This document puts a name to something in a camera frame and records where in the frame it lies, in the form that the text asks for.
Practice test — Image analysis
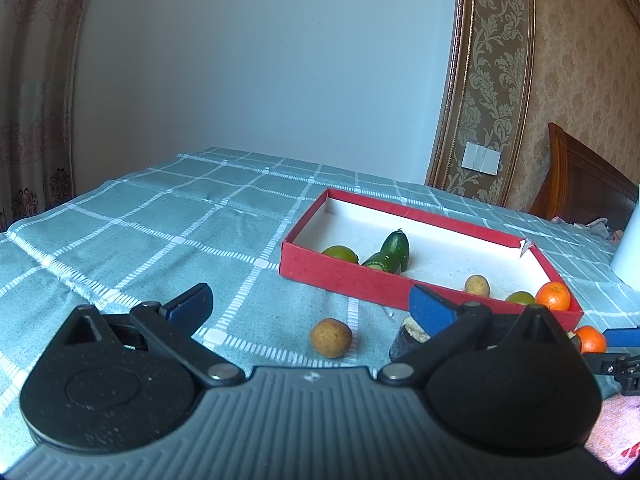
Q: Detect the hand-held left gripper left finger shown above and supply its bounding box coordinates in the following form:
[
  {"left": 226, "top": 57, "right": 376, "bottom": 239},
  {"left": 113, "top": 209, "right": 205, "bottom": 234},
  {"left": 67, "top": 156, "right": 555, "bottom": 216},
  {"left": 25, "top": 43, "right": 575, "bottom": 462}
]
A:
[{"left": 59, "top": 282, "right": 246, "bottom": 389}]

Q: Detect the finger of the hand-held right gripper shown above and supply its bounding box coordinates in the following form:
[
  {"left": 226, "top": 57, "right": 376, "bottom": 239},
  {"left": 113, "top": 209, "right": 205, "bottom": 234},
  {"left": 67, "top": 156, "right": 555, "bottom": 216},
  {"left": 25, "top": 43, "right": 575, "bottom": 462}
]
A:
[
  {"left": 602, "top": 327, "right": 640, "bottom": 349},
  {"left": 582, "top": 352, "right": 640, "bottom": 397}
]

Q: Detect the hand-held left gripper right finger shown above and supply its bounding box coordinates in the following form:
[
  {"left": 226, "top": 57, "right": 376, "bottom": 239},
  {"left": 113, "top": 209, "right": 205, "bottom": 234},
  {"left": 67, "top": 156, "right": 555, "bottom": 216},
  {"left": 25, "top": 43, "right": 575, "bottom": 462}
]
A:
[{"left": 378, "top": 283, "right": 567, "bottom": 387}]

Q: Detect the orange mandarin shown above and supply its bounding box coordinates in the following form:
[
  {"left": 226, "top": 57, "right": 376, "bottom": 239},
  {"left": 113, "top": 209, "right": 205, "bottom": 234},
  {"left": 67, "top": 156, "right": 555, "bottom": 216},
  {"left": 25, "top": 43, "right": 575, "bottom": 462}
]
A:
[
  {"left": 574, "top": 325, "right": 608, "bottom": 355},
  {"left": 535, "top": 281, "right": 572, "bottom": 312}
]

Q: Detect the dark eggplant piece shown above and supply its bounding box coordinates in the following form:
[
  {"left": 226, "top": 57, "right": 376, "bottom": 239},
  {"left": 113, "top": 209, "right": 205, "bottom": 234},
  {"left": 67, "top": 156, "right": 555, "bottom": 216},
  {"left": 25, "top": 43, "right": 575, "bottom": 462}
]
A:
[{"left": 389, "top": 316, "right": 432, "bottom": 362}]

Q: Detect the brown longan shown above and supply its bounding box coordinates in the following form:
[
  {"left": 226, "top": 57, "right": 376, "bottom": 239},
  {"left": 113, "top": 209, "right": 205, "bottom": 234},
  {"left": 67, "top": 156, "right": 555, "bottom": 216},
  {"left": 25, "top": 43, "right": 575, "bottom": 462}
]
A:
[
  {"left": 310, "top": 318, "right": 354, "bottom": 359},
  {"left": 464, "top": 274, "right": 491, "bottom": 297}
]

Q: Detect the green cucumber piece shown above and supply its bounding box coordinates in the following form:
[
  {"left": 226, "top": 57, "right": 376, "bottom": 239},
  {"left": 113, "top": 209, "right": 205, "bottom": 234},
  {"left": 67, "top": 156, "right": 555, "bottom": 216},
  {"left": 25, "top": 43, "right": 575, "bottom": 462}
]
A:
[
  {"left": 380, "top": 228, "right": 411, "bottom": 268},
  {"left": 361, "top": 251, "right": 402, "bottom": 275}
]

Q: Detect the red shallow cardboard box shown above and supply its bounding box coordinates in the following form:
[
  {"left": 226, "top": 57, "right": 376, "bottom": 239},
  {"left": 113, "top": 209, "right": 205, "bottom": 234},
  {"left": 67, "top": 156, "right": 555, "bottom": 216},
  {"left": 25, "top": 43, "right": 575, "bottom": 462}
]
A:
[{"left": 279, "top": 188, "right": 585, "bottom": 333}]

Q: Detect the pink towel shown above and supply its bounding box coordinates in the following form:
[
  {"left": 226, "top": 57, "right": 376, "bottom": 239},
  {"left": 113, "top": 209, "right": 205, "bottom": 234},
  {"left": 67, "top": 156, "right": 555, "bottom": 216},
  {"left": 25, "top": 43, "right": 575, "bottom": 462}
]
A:
[{"left": 585, "top": 392, "right": 640, "bottom": 476}]

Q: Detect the white cylindrical object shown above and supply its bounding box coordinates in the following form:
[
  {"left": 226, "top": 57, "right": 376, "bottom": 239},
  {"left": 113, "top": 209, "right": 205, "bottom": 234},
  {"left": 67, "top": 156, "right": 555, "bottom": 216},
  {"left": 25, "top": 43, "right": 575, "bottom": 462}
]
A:
[{"left": 610, "top": 200, "right": 640, "bottom": 286}]

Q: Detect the green checked bed sheet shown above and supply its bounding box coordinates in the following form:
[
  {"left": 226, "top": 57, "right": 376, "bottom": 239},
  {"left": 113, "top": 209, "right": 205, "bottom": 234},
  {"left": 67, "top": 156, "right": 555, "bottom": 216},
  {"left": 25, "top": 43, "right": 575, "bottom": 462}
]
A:
[{"left": 0, "top": 147, "right": 640, "bottom": 461}]

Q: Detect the pink crumpled cloth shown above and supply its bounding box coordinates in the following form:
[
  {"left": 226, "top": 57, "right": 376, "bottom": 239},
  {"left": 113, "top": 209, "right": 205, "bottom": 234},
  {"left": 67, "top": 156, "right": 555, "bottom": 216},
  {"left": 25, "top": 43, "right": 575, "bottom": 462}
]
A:
[{"left": 550, "top": 216, "right": 623, "bottom": 241}]

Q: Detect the brown wooden headboard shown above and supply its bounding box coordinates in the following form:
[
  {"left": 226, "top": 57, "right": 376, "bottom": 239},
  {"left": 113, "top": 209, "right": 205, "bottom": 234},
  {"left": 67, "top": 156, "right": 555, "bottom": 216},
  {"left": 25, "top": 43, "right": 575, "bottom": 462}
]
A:
[{"left": 529, "top": 122, "right": 640, "bottom": 231}]

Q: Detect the patterned beige curtain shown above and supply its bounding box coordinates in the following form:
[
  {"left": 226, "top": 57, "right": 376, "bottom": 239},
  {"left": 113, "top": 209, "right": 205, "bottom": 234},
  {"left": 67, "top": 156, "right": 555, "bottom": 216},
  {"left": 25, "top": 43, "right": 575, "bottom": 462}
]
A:
[{"left": 0, "top": 0, "right": 98, "bottom": 233}]

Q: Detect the white wall switch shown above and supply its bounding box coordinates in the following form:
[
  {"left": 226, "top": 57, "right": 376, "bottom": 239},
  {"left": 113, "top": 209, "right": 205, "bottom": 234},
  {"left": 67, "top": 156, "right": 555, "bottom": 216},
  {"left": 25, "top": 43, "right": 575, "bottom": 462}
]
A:
[{"left": 461, "top": 141, "right": 502, "bottom": 176}]

